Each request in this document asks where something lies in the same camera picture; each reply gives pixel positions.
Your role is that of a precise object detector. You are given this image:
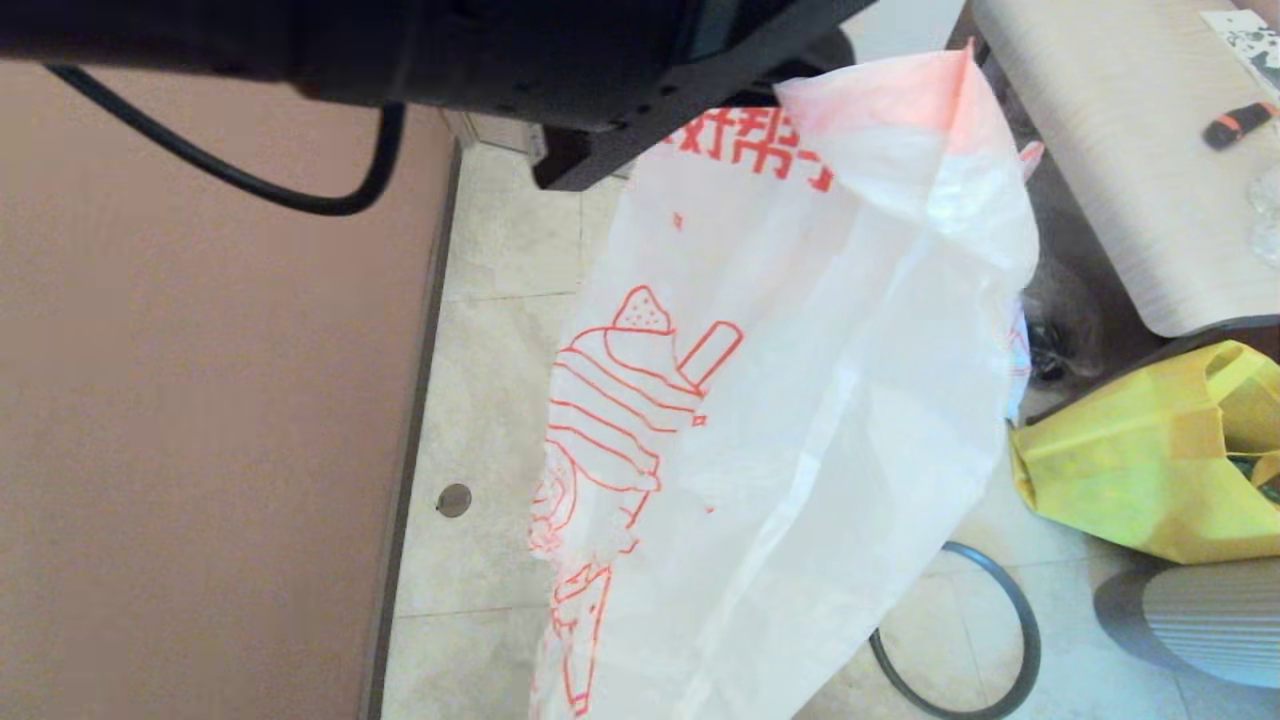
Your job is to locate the white red-print trash bag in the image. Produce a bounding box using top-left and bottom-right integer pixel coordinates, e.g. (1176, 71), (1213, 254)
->
(1003, 140), (1047, 423)
(528, 45), (1041, 720)

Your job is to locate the grey bin retaining ring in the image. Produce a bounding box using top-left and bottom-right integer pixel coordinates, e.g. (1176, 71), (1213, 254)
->
(868, 541), (1042, 719)

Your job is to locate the clear bag with dark contents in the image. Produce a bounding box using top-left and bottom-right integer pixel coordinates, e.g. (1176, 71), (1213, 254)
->
(1020, 255), (1103, 387)

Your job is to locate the yellow fabric bag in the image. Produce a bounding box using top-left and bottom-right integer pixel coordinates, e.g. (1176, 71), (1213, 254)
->
(1010, 342), (1280, 566)

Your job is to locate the white door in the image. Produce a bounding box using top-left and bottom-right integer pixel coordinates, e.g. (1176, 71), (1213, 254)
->
(440, 0), (969, 166)

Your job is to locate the white wood-grain table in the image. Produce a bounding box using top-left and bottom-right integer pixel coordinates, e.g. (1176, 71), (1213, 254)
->
(970, 0), (1280, 339)

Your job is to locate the black and orange marker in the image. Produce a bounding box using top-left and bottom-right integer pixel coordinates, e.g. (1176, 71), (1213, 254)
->
(1203, 102), (1279, 152)

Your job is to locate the black-patterned white paper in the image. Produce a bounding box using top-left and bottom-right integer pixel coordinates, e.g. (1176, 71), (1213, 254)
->
(1203, 10), (1280, 98)

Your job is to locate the clear plastic wrap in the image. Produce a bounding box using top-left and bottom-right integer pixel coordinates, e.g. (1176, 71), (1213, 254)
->
(1247, 165), (1280, 271)

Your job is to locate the grey ribbed round object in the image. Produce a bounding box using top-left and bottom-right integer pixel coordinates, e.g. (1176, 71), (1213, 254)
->
(1093, 558), (1280, 691)

